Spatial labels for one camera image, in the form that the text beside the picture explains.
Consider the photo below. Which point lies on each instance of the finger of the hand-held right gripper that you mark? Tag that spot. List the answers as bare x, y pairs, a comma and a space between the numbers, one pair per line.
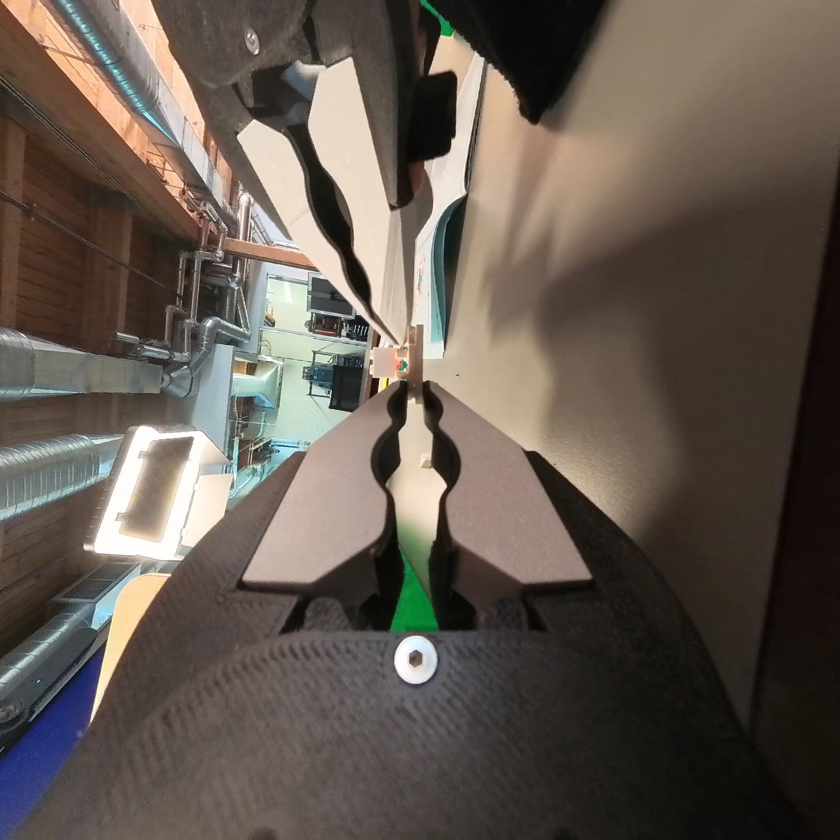
275, 170
367, 197

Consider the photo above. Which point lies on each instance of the wooden ceiling beam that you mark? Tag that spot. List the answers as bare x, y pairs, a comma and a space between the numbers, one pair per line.
269, 253

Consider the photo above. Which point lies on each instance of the open instruction booklet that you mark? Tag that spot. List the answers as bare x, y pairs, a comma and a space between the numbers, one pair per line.
453, 197

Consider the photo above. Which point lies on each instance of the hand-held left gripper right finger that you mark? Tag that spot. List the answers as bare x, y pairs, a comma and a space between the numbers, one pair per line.
512, 518

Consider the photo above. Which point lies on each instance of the white lego assembly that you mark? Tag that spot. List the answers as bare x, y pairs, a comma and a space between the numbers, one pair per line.
412, 358

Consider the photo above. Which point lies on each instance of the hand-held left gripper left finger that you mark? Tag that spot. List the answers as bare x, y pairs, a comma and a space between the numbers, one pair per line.
315, 518

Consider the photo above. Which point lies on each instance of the ceiling light panel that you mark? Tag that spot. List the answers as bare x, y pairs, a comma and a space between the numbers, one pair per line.
157, 492

